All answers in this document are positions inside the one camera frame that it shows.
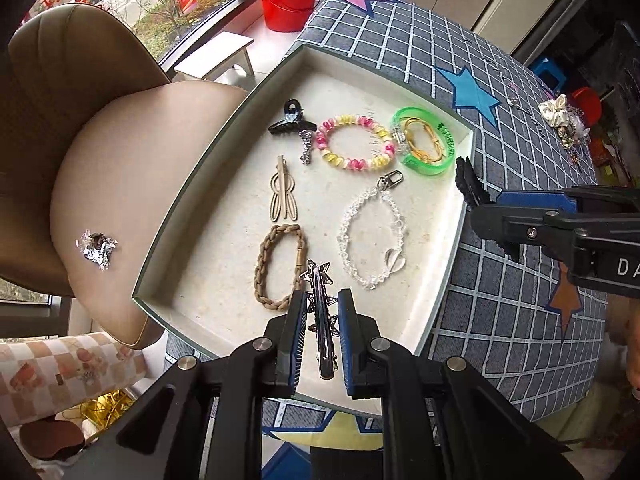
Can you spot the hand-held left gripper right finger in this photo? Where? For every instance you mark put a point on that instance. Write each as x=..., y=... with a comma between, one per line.
x=346, y=345

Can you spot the white dotted scrunchie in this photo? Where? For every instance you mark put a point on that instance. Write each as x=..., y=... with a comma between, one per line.
x=555, y=110

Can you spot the gold ribbon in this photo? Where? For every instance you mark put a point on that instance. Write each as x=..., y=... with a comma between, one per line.
x=107, y=407

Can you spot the crumpled foil wrapper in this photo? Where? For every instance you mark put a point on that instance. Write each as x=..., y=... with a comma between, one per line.
x=97, y=250

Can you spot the small black claw clip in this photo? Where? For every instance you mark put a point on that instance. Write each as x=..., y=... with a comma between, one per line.
x=292, y=122

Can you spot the checked printed storage box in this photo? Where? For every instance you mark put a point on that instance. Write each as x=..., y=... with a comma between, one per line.
x=60, y=370

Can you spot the checked tablecloth with stars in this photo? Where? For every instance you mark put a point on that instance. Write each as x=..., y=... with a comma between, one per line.
x=500, y=310

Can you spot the small white stool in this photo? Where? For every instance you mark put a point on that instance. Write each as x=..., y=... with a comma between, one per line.
x=220, y=50

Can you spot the brown round lid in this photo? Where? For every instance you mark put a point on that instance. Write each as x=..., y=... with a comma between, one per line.
x=50, y=440

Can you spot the small silver earring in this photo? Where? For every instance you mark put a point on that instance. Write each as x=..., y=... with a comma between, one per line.
x=512, y=100

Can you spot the red plastic bucket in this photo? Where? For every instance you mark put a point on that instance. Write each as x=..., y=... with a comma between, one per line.
x=285, y=10

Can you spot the brown leather chair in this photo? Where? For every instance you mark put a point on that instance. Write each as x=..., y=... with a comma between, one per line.
x=125, y=185

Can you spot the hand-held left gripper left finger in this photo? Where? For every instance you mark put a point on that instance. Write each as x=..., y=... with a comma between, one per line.
x=300, y=340

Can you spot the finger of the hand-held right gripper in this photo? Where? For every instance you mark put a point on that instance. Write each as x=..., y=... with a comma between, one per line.
x=530, y=199
x=520, y=227

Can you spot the green-edged white tray box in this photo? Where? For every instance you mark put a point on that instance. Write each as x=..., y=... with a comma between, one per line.
x=225, y=270

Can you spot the green translucent bangle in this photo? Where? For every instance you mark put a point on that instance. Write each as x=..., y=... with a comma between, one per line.
x=425, y=170

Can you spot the blue plastic stool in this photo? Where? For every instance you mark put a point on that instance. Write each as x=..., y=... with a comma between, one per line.
x=542, y=67

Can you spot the silver star hair clip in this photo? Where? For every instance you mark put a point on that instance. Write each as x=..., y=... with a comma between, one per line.
x=325, y=340

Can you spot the black comb hair clip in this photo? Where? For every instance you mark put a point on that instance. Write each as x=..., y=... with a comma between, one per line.
x=467, y=180

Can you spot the gold rabbit-shaped hair clip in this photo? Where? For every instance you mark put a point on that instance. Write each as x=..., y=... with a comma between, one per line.
x=282, y=175

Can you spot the person's right hand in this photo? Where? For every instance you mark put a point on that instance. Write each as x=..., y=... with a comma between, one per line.
x=631, y=360

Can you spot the red plastic stool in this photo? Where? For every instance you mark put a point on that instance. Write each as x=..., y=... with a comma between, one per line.
x=587, y=100

